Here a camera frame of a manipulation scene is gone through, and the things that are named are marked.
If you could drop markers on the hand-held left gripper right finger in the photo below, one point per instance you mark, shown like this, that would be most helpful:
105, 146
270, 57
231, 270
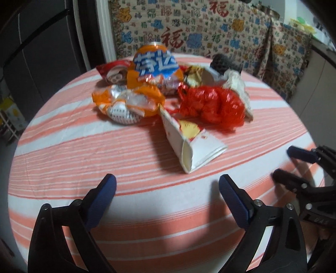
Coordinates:
233, 199

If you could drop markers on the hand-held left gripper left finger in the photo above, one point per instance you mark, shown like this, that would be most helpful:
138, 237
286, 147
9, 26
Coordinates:
103, 199

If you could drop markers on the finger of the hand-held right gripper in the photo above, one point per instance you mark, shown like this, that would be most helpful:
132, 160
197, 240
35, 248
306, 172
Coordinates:
302, 154
288, 179

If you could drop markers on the crushed white paper cup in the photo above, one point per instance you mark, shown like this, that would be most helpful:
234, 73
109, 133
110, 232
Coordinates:
202, 149

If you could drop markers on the crushed orange drink can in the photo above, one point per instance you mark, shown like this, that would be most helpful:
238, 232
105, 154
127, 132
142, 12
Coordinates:
123, 105

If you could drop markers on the black foam net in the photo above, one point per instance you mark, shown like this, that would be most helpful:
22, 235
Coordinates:
223, 64

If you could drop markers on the orange soda can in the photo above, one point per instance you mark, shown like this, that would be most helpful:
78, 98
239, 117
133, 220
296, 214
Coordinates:
155, 65

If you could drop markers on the orange striped tablecloth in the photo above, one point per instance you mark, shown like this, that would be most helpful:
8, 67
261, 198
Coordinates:
105, 152

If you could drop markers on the crumpled white paper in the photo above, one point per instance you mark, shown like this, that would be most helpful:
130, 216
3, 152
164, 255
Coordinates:
240, 86

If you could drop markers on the red plastic bag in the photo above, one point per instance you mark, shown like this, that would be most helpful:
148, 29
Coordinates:
210, 107

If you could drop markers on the yellow box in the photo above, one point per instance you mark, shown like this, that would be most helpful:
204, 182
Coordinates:
11, 113

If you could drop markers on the torn paper cup yellow print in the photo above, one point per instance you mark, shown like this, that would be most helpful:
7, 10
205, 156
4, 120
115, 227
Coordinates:
202, 76

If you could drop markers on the red snack wrapper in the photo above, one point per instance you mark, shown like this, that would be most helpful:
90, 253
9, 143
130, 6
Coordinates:
113, 71

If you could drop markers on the green and yellow plastic items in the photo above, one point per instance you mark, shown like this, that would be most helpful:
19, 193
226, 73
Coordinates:
302, 25

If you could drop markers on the pink candy wrapper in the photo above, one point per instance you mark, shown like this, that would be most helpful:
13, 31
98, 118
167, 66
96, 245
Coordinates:
169, 85

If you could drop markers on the printed patterned cloth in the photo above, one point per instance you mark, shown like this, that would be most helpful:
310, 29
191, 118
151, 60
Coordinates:
210, 29

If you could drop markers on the dark grey refrigerator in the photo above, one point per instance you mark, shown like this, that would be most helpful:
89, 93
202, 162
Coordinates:
47, 52

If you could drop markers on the white door frame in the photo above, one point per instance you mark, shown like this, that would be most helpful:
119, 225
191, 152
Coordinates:
105, 31

